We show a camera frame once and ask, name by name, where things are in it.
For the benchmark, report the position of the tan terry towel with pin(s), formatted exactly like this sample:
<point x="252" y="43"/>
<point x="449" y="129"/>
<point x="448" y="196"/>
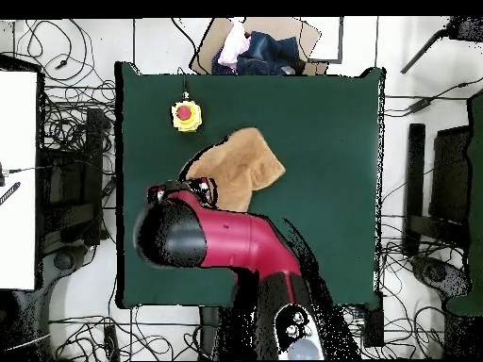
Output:
<point x="241" y="166"/>

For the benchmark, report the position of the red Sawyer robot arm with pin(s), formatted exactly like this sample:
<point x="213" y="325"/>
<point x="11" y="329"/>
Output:
<point x="241" y="237"/>

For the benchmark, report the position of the yellow emergency stop button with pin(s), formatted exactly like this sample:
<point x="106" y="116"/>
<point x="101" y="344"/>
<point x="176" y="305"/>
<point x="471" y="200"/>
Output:
<point x="185" y="115"/>

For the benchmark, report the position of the black metal stand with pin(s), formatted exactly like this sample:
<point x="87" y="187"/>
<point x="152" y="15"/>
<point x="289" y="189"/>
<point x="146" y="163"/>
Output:
<point x="94" y="151"/>
<point x="415" y="169"/>

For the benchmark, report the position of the dark green tablecloth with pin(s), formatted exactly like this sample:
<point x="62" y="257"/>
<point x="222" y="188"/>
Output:
<point x="320" y="169"/>

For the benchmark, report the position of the pale pink garment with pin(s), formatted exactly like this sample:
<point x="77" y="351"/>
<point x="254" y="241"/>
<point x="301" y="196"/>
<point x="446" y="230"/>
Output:
<point x="232" y="47"/>

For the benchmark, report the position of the blue denim jeans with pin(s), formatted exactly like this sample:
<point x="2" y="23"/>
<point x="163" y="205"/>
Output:
<point x="268" y="52"/>

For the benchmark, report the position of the brown cardboard box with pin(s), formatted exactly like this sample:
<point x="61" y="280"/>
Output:
<point x="286" y="28"/>

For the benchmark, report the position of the white desk top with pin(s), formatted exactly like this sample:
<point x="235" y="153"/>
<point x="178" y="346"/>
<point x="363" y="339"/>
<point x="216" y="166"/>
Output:
<point x="17" y="181"/>

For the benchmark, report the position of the black power strip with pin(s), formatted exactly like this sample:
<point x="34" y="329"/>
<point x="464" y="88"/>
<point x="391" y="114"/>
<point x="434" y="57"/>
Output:
<point x="373" y="324"/>

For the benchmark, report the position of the green fabric sheet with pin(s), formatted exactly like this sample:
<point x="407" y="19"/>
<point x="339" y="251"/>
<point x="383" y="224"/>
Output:
<point x="476" y="188"/>

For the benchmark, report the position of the black tripod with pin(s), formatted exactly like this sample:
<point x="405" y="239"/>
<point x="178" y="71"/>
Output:
<point x="464" y="29"/>

